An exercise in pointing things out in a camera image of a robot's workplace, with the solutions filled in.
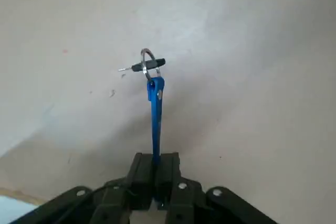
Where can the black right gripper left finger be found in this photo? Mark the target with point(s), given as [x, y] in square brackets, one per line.
[141, 176]

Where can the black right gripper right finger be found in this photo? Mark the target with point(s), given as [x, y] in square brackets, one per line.
[168, 176]

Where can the black-headed silver key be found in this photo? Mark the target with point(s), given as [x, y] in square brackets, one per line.
[157, 63]

